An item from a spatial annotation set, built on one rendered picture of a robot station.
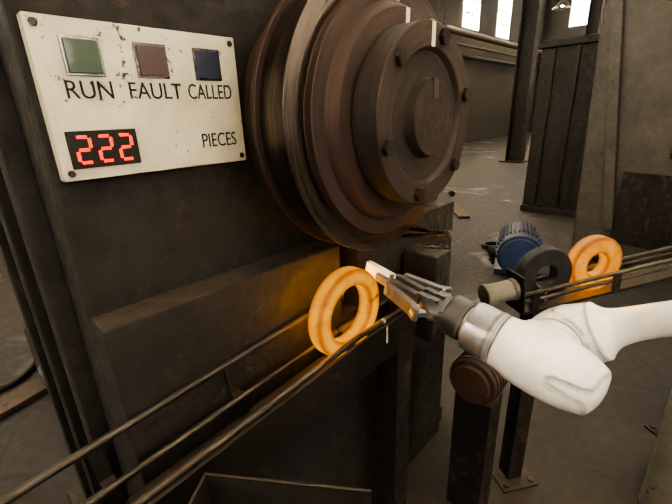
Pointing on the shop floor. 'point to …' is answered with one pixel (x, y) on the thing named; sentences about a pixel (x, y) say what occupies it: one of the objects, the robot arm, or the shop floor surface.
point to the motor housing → (473, 429)
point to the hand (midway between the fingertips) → (379, 274)
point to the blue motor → (515, 245)
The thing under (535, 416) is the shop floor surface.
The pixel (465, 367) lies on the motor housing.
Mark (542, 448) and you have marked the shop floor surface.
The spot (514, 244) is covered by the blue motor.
